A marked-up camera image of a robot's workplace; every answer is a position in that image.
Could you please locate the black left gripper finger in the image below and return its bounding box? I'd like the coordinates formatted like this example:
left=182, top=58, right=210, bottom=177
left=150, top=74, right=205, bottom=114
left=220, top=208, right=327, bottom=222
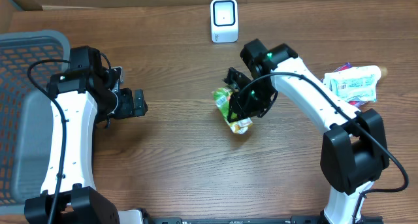
left=133, top=103, right=148, bottom=117
left=134, top=89, right=145, bottom=103

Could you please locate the green yellow snack packet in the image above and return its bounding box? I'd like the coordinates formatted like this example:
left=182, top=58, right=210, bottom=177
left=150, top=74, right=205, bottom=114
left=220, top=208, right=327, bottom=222
left=212, top=86, right=253, bottom=135

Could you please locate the purple Carefree pad pack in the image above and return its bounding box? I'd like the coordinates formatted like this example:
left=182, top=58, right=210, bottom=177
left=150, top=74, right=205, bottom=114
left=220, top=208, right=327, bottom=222
left=334, top=63, right=365, bottom=107

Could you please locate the teal wet wipes pack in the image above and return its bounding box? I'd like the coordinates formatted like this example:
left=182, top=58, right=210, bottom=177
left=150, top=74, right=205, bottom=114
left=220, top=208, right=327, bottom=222
left=330, top=74, right=377, bottom=102

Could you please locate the white tube with gold cap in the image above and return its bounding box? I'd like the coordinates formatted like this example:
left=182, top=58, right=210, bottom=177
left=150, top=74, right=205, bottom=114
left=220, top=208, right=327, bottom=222
left=323, top=65, right=388, bottom=89

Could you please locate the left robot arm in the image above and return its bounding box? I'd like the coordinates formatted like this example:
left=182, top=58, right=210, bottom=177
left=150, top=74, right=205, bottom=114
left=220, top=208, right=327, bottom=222
left=24, top=46, right=148, bottom=223

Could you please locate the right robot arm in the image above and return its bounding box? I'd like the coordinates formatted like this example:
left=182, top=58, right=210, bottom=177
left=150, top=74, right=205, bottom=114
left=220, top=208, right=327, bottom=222
left=224, top=39, right=389, bottom=223

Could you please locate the white barcode scanner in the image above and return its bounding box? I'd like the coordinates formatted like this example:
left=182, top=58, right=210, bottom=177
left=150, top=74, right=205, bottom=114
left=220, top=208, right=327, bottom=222
left=210, top=0, right=239, bottom=43

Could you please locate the grey plastic mesh basket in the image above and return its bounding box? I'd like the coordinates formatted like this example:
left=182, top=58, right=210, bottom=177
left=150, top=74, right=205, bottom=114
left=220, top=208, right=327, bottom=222
left=1, top=30, right=71, bottom=215

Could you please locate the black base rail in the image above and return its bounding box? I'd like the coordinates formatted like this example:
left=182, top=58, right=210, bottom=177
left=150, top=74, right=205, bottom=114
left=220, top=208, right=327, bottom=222
left=140, top=209, right=385, bottom=224

